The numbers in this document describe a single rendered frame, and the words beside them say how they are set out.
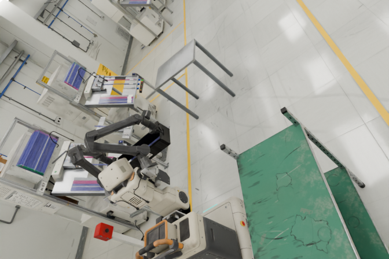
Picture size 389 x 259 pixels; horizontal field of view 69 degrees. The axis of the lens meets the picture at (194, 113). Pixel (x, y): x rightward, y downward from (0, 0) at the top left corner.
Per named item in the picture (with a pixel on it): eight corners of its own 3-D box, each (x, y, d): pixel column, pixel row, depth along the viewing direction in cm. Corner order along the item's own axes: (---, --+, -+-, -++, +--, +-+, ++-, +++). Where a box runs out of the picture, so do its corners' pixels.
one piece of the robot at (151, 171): (157, 176, 196) (145, 168, 192) (152, 180, 198) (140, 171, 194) (158, 166, 205) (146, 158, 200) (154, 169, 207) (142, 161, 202)
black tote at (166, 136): (127, 177, 249) (116, 173, 243) (128, 162, 262) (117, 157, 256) (170, 144, 226) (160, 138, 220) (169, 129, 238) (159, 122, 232)
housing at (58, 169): (73, 148, 357) (70, 140, 347) (62, 181, 322) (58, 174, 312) (66, 148, 356) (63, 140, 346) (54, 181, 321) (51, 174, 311)
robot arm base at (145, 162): (139, 173, 198) (150, 165, 193) (134, 163, 200) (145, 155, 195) (146, 171, 205) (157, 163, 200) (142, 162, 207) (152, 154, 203)
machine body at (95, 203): (153, 175, 410) (118, 158, 378) (150, 221, 360) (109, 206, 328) (126, 192, 440) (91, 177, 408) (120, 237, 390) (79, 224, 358)
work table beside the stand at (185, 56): (235, 95, 368) (193, 59, 327) (197, 119, 405) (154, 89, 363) (232, 73, 399) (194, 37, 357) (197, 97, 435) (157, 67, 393)
